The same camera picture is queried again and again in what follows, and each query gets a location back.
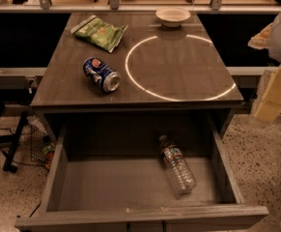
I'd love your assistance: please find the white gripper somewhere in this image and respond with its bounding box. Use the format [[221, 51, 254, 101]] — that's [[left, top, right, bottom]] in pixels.
[[247, 12, 281, 124]]

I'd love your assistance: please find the clear plastic water bottle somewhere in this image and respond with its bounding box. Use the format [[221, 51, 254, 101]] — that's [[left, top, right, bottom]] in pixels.
[[159, 135, 197, 198]]

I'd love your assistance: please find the grey cabinet counter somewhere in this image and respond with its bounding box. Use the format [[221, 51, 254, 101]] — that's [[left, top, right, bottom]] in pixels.
[[30, 11, 244, 143]]

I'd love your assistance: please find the open grey top drawer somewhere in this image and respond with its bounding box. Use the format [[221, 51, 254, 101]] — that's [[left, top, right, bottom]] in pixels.
[[15, 113, 268, 232]]

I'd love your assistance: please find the white bowl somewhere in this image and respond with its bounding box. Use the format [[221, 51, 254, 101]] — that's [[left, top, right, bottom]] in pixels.
[[155, 8, 190, 27]]

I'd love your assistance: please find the blue soda can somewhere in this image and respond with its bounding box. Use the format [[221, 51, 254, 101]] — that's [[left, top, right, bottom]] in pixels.
[[83, 57, 121, 93]]

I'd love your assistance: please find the green chip bag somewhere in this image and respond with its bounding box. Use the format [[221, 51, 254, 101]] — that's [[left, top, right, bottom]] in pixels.
[[70, 15, 128, 53]]

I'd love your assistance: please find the black stand leg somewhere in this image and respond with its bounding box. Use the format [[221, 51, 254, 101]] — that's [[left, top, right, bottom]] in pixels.
[[0, 112, 28, 173]]

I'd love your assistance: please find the wire mesh basket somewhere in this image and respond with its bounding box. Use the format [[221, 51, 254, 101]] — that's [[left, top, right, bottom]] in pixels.
[[31, 126, 46, 162]]

